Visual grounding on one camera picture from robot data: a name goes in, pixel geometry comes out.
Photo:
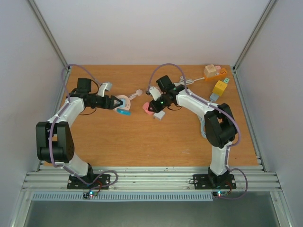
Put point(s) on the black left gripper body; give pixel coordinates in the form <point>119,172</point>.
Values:
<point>101,104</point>

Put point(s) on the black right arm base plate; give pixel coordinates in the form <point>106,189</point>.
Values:
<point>201,182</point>

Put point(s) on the teal plug adapter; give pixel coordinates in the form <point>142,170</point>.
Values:
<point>123,112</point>

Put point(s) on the light blue usb charger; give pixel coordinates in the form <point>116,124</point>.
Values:
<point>125,105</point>

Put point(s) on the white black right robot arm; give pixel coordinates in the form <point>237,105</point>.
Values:
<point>219,123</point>

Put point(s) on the round beige power strip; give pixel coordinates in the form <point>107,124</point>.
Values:
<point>123,97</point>

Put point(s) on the left controller board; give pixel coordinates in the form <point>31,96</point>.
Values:
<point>91,194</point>

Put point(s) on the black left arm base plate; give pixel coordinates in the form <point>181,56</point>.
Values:
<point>88,182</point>

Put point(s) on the yellow cube socket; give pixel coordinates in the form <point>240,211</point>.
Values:
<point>219,88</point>

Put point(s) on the beige cube plug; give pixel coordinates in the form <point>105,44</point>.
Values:
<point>210,70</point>

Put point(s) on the orange power strip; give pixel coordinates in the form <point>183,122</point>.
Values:
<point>220,74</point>

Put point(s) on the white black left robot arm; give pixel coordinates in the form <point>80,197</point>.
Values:
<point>54,140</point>

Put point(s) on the white 66W usb charger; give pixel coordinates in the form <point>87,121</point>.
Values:
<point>159,116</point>

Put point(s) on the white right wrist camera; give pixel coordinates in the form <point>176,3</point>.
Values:
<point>154,92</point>

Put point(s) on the right controller board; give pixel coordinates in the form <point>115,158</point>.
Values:
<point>221,193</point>

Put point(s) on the pink plug adapter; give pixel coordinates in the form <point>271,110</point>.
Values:
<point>145,108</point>

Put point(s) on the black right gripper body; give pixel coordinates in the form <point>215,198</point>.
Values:
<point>154,106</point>

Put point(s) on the controller board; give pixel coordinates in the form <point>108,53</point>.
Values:
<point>91,194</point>
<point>221,193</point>

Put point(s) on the grey slotted cable duct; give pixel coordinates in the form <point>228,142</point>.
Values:
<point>123,196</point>

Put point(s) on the aluminium rail frame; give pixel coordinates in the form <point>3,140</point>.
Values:
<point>142,154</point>

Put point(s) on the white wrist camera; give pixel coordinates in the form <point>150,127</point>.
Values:
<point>106,86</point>
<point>154,92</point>

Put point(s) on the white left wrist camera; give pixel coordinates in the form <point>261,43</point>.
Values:
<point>106,86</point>

